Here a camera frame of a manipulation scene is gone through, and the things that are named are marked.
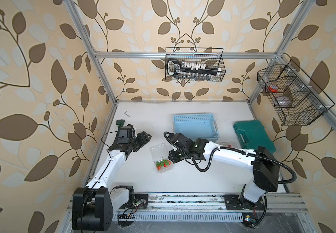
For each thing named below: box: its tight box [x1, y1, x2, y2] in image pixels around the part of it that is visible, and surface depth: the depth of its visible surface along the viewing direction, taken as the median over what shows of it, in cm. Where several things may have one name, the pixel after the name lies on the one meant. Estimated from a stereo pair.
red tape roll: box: [268, 84, 279, 93], surface depth 84 cm
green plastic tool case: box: [233, 120, 277, 154], surface depth 98 cm
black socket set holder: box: [167, 58, 222, 76], surface depth 84 cm
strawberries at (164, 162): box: [155, 159, 172, 171], surface depth 87 cm
